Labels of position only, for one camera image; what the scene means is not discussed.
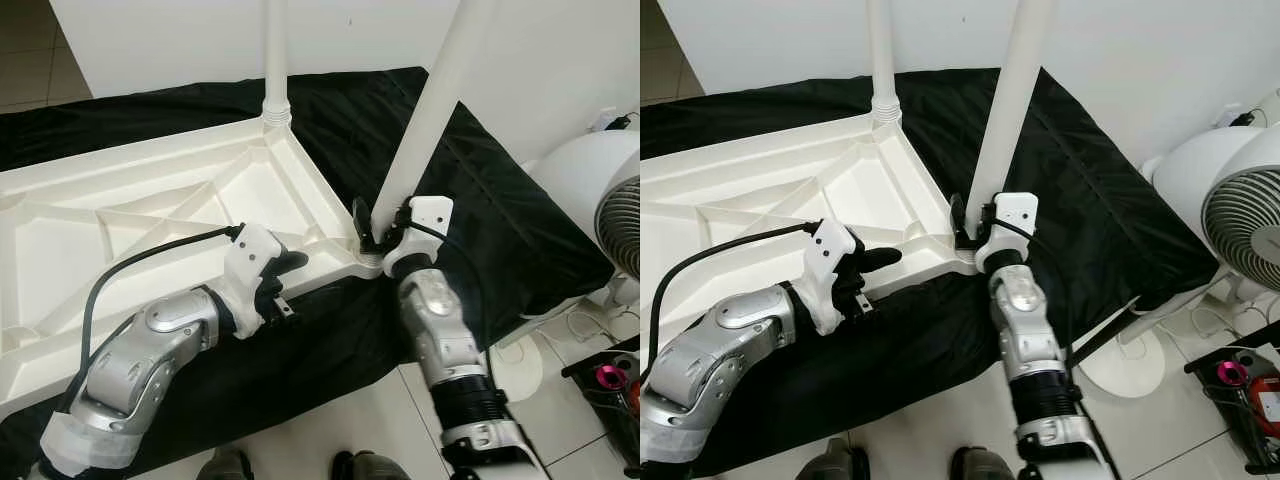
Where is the white plastic table leg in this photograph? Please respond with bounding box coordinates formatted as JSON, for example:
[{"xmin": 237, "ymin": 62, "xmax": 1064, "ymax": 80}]
[
  {"xmin": 965, "ymin": 0, "xmax": 1056, "ymax": 241},
  {"xmin": 868, "ymin": 0, "xmax": 903, "ymax": 126},
  {"xmin": 370, "ymin": 0, "xmax": 498, "ymax": 236},
  {"xmin": 262, "ymin": 0, "xmax": 293, "ymax": 129}
]

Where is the white plastic table top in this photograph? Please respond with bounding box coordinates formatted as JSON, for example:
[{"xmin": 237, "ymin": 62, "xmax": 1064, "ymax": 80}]
[
  {"xmin": 0, "ymin": 112, "xmax": 386, "ymax": 416},
  {"xmin": 640, "ymin": 110, "xmax": 981, "ymax": 376}
]

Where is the black quilted cloth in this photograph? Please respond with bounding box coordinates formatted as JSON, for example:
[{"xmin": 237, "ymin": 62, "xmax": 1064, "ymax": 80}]
[
  {"xmin": 640, "ymin": 65, "xmax": 1221, "ymax": 479},
  {"xmin": 0, "ymin": 65, "xmax": 616, "ymax": 479}
]

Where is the dark metal bar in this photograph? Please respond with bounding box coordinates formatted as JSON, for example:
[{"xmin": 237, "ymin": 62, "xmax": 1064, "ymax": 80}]
[{"xmin": 1065, "ymin": 297, "xmax": 1141, "ymax": 366}]

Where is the grey robot left leg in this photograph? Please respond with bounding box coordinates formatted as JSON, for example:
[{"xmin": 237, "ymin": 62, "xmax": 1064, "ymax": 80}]
[
  {"xmin": 195, "ymin": 447, "xmax": 253, "ymax": 480},
  {"xmin": 805, "ymin": 440, "xmax": 871, "ymax": 480}
]

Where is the white round fan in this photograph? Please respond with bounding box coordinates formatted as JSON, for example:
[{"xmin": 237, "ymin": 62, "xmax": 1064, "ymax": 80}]
[
  {"xmin": 528, "ymin": 128, "xmax": 641, "ymax": 281},
  {"xmin": 1140, "ymin": 90, "xmax": 1280, "ymax": 296}
]

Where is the black rack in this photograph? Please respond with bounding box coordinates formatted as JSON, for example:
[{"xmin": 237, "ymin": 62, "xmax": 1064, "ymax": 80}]
[
  {"xmin": 1185, "ymin": 345, "xmax": 1280, "ymax": 471},
  {"xmin": 560, "ymin": 350, "xmax": 641, "ymax": 471}
]

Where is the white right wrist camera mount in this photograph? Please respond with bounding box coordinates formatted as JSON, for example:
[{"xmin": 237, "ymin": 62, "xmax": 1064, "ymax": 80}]
[
  {"xmin": 380, "ymin": 195, "xmax": 456, "ymax": 279},
  {"xmin": 975, "ymin": 192, "xmax": 1041, "ymax": 271}
]

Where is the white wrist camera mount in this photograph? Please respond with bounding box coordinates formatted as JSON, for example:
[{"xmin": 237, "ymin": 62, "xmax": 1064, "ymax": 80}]
[
  {"xmin": 798, "ymin": 218, "xmax": 863, "ymax": 336},
  {"xmin": 975, "ymin": 192, "xmax": 1041, "ymax": 271},
  {"xmin": 380, "ymin": 195, "xmax": 456, "ymax": 279},
  {"xmin": 215, "ymin": 222, "xmax": 286, "ymax": 341}
]

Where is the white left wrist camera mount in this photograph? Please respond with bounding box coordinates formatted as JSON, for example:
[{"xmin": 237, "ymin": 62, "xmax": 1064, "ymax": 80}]
[
  {"xmin": 798, "ymin": 218, "xmax": 863, "ymax": 336},
  {"xmin": 215, "ymin": 222, "xmax": 286, "ymax": 341}
]

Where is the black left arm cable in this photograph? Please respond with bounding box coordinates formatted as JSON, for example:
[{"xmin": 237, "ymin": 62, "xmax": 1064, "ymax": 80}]
[
  {"xmin": 648, "ymin": 220, "xmax": 823, "ymax": 346},
  {"xmin": 78, "ymin": 225, "xmax": 243, "ymax": 401}
]

